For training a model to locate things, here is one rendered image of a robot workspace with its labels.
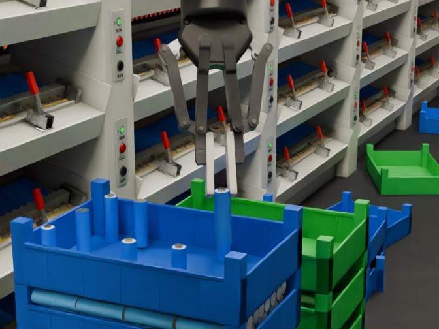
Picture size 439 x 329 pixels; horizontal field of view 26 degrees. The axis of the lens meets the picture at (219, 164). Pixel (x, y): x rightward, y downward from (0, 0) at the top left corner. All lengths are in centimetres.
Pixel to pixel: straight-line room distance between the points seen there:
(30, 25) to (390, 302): 105
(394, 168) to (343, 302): 174
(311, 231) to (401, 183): 135
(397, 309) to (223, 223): 110
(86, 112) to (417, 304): 88
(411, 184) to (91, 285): 186
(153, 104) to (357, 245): 56
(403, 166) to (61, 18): 183
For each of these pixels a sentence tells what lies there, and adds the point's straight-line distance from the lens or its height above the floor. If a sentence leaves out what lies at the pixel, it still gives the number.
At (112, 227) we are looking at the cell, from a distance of 129.
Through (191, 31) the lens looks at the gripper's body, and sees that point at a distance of 107.
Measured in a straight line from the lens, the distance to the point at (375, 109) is 343.
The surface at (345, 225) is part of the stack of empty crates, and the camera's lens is 151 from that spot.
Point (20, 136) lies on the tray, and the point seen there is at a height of 50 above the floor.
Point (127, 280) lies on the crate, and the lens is 110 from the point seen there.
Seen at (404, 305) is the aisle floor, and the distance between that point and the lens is 212.
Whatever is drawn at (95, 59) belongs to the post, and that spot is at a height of 58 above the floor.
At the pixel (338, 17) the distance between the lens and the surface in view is 291.
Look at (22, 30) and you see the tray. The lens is 147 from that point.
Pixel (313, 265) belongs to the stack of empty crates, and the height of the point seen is 36.
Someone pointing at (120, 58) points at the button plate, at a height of 58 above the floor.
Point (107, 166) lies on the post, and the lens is 169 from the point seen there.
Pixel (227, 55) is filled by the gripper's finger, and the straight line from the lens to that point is 106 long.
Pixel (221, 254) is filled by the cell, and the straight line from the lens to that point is 121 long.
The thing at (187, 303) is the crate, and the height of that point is 42.
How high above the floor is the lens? 85
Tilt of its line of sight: 16 degrees down
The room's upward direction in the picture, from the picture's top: straight up
